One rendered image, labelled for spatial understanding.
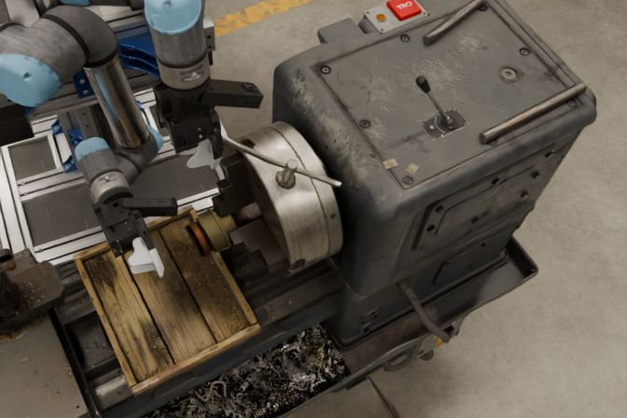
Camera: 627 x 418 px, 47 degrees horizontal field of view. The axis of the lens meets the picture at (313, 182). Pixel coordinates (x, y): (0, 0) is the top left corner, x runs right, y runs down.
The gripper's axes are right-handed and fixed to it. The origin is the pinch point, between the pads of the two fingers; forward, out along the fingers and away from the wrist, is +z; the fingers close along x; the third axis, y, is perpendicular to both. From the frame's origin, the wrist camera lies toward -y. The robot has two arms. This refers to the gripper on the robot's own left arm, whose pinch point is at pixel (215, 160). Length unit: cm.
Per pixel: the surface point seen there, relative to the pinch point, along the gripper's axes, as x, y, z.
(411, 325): 7, -46, 86
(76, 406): 7, 39, 42
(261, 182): -2.9, -9.5, 14.0
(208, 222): -7.3, 1.3, 24.5
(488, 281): 6, -73, 85
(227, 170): -10.6, -5.5, 15.5
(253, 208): -10.7, -10.1, 30.7
